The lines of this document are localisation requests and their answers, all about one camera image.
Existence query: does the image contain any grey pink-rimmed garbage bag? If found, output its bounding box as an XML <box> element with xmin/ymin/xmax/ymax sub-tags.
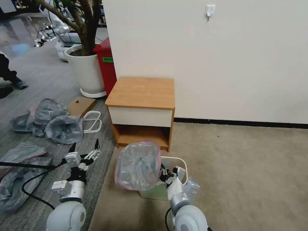
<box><xmin>114</xmin><ymin>141</ymin><xmax>161</xmax><ymax>192</ymax></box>

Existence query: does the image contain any white trash can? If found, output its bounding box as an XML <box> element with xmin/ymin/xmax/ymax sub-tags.
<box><xmin>139</xmin><ymin>156</ymin><xmax>188</xmax><ymax>201</ymax></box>

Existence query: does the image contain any flat grey garbage bag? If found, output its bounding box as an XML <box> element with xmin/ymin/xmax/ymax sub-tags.
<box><xmin>0</xmin><ymin>156</ymin><xmax>53</xmax><ymax>179</ymax></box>
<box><xmin>0</xmin><ymin>141</ymin><xmax>48</xmax><ymax>165</ymax></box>

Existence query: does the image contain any brown cardboard piece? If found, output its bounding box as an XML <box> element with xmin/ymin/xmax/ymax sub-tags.
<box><xmin>66</xmin><ymin>96</ymin><xmax>97</xmax><ymax>116</ymax></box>

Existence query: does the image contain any thin black rod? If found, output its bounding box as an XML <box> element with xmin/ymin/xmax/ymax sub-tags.
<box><xmin>0</xmin><ymin>161</ymin><xmax>56</xmax><ymax>169</ymax></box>

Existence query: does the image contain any wooden nightstand with white drawer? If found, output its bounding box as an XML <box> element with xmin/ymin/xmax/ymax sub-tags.
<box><xmin>105</xmin><ymin>77</ymin><xmax>175</xmax><ymax>153</ymax></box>

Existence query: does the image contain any white plant pot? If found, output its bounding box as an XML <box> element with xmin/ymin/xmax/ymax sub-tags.
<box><xmin>64</xmin><ymin>44</ymin><xmax>107</xmax><ymax>98</ymax></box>

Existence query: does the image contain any red bin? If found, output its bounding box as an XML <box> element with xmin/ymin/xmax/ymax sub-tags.
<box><xmin>93</xmin><ymin>37</ymin><xmax>118</xmax><ymax>97</ymax></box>

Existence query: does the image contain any person's dark shoe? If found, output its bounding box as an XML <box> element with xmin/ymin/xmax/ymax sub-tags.
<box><xmin>0</xmin><ymin>86</ymin><xmax>14</xmax><ymax>99</ymax></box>

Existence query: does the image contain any person's leg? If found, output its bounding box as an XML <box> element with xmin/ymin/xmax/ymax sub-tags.
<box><xmin>0</xmin><ymin>51</ymin><xmax>29</xmax><ymax>90</ymax></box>

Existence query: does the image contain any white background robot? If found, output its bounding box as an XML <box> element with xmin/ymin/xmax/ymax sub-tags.
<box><xmin>33</xmin><ymin>0</ymin><xmax>81</xmax><ymax>64</ymax></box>

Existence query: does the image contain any brown tree trunk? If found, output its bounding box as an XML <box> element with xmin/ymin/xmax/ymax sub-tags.
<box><xmin>35</xmin><ymin>0</ymin><xmax>103</xmax><ymax>56</ymax></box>

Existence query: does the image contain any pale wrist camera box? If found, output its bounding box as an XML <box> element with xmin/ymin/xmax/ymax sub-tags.
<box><xmin>173</xmin><ymin>165</ymin><xmax>186</xmax><ymax>181</ymax></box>
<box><xmin>64</xmin><ymin>152</ymin><xmax>81</xmax><ymax>168</ymax></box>

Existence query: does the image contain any white wire frame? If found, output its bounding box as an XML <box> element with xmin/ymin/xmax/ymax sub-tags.
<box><xmin>81</xmin><ymin>110</ymin><xmax>103</xmax><ymax>133</ymax></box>

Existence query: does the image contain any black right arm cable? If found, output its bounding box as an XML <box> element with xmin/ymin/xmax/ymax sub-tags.
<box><xmin>164</xmin><ymin>207</ymin><xmax>174</xmax><ymax>231</ymax></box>

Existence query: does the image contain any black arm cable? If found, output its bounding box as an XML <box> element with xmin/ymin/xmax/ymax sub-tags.
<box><xmin>21</xmin><ymin>160</ymin><xmax>70</xmax><ymax>210</ymax></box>
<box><xmin>164</xmin><ymin>207</ymin><xmax>174</xmax><ymax>231</ymax></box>

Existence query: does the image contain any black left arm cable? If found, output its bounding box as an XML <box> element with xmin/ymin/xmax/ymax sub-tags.
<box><xmin>21</xmin><ymin>160</ymin><xmax>70</xmax><ymax>210</ymax></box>

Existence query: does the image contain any white wall hook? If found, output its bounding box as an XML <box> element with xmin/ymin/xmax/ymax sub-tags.
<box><xmin>205</xmin><ymin>4</ymin><xmax>216</xmax><ymax>19</ymax></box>

